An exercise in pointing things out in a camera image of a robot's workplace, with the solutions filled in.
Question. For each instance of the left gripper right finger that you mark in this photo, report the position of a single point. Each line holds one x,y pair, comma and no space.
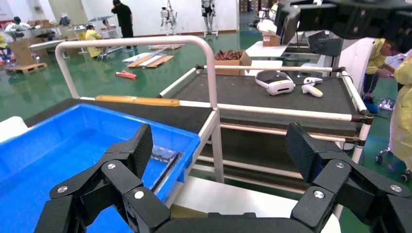
334,173

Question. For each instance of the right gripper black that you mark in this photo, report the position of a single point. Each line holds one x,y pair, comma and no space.
373,17

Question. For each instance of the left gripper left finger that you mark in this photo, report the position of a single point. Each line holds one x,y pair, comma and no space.
112,173

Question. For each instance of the white hand controller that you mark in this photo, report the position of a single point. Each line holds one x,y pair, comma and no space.
312,88

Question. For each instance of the small closed cardboard box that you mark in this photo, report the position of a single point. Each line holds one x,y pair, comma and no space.
270,39

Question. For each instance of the white low table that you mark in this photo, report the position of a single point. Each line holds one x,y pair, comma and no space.
264,49

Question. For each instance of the dark monitor panel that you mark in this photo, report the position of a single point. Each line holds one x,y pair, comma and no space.
325,45

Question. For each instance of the cardboard box with scraps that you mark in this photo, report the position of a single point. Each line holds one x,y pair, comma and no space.
244,61

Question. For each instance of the white VR headset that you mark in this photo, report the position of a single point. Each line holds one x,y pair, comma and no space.
276,85

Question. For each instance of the blue plastic bin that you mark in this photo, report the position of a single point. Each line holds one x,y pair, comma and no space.
48,154

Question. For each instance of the wooden edge strip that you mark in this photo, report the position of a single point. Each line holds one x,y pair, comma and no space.
138,100

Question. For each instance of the white humanoid robot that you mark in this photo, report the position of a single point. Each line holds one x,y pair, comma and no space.
168,17
208,13

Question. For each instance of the person in yellow coat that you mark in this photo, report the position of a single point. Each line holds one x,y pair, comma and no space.
404,122

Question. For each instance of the white floor power strip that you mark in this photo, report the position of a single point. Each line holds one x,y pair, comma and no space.
387,104

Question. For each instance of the person in yellow jacket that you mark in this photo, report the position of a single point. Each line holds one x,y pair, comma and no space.
375,58

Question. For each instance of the red floor tool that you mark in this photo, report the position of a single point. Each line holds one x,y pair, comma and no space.
126,75

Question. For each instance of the white foam block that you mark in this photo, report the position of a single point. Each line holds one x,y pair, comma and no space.
13,128

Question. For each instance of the wooden floor plank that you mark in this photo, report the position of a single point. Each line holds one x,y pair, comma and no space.
140,61
161,60

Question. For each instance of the white floor board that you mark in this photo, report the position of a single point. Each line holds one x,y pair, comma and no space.
136,57

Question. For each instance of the seated person in yellow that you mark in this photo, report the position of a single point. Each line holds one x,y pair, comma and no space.
92,38

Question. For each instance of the light wooden pallet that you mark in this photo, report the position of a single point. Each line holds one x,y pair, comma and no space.
25,67

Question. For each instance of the large brown cardboard sheet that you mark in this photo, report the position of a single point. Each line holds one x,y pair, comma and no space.
21,51

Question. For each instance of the person in black clothes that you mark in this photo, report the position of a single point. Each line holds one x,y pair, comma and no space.
124,16

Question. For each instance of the person in white top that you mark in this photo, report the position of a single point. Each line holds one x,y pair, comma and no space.
17,27

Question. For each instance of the tube frame cart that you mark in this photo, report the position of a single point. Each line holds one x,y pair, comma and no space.
257,93

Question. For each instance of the white bent tube rail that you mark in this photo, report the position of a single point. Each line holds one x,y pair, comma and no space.
128,41

